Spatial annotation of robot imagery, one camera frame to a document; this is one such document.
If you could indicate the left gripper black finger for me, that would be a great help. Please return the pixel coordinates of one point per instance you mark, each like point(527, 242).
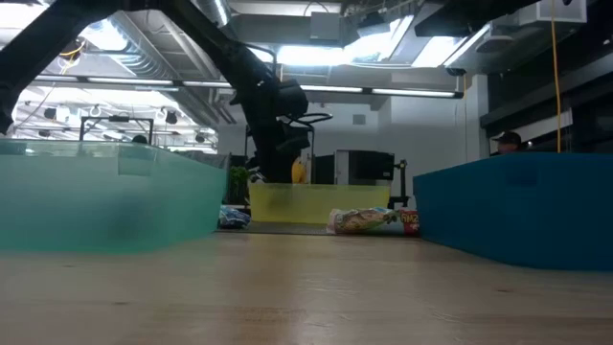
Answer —
point(265, 167)
point(282, 167)

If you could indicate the beige green granola bar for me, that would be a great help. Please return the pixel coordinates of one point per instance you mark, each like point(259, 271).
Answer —
point(359, 220)

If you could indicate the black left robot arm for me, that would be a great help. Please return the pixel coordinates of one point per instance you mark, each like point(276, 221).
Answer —
point(38, 48)

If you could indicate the person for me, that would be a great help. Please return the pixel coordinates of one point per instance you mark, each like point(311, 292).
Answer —
point(299, 171)
point(140, 139)
point(508, 142)

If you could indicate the green potted room plant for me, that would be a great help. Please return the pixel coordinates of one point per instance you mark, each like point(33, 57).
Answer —
point(238, 184)

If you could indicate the black monitor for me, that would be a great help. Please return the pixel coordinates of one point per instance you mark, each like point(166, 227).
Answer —
point(324, 170)

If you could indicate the translucent yellow tray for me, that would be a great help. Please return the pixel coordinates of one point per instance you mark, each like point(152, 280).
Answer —
point(335, 203)

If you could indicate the black spotlight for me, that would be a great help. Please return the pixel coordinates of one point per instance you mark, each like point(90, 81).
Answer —
point(50, 113)
point(171, 117)
point(200, 138)

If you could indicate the black cabinet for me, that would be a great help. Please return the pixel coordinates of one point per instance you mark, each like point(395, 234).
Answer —
point(371, 165)

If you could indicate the grey ceiling junction box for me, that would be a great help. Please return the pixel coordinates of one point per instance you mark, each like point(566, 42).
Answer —
point(325, 26)

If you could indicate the black equipment stand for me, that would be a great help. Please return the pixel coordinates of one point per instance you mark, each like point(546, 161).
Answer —
point(403, 182)

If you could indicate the long ceiling light strip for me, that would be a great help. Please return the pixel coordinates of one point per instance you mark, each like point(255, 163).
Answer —
point(407, 92)

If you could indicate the translucent green tray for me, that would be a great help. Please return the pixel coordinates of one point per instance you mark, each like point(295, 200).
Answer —
point(96, 201)

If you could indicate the dark blue tray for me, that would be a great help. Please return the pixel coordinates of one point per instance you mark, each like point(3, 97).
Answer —
point(517, 211)

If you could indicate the grey wall vent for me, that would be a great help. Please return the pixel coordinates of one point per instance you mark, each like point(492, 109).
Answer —
point(359, 119)

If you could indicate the silver ventilation duct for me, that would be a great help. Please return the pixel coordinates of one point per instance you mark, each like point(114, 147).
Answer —
point(220, 9)

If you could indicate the black dome camera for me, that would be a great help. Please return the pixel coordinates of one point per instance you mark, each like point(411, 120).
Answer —
point(456, 71)

